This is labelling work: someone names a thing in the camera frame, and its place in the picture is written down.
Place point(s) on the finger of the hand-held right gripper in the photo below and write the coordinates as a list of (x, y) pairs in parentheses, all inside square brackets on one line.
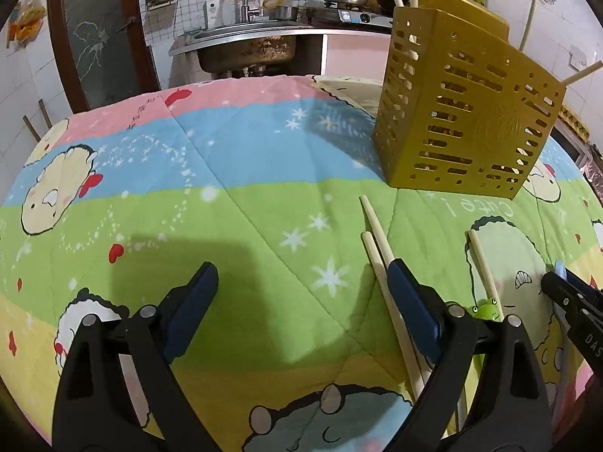
[(586, 289), (560, 294)]

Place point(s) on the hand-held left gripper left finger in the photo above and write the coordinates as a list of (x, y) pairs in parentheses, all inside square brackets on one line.
[(193, 306)]

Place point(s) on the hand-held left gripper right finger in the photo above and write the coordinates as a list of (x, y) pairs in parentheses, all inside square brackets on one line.
[(417, 310)]

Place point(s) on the light blue spoon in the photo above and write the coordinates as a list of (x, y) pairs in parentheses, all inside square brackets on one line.
[(559, 268)]

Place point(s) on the green frog spoon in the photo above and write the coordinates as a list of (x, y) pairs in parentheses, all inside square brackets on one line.
[(485, 310)]

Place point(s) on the gold perforated utensil holder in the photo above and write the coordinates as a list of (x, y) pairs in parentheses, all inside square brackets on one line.
[(497, 125)]

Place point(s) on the colourful cartoon printed blanket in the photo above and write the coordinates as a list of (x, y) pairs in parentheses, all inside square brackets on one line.
[(235, 226)]

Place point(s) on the kitchen counter cabinet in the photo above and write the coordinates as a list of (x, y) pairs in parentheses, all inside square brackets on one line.
[(582, 160)]

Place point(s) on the yellow egg carton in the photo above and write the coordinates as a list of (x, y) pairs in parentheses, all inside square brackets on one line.
[(574, 122)]

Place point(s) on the pair of leaning sticks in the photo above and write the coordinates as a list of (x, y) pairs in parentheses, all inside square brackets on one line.
[(37, 122)]

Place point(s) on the steel kitchen sink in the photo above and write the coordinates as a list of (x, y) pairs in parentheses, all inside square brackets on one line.
[(245, 52)]

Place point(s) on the dark wooden glass door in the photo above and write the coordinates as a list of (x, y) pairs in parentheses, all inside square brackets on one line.
[(99, 33)]

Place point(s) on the white soap bottle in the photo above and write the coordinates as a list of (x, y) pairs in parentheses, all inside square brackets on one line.
[(213, 9)]

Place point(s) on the gas stove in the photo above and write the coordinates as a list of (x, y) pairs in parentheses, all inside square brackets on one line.
[(348, 15)]

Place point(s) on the metal faucet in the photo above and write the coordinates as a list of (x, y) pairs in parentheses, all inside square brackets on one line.
[(246, 4)]

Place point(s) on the small steel saucepan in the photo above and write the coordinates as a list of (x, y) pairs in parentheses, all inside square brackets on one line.
[(287, 13)]

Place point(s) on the black wok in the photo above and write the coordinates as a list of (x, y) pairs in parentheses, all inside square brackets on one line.
[(382, 3)]

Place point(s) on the yellow hanging plastic bag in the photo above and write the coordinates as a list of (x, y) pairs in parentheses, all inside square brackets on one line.
[(26, 21)]

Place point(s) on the white wall socket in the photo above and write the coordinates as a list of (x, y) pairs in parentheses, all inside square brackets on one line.
[(579, 60)]

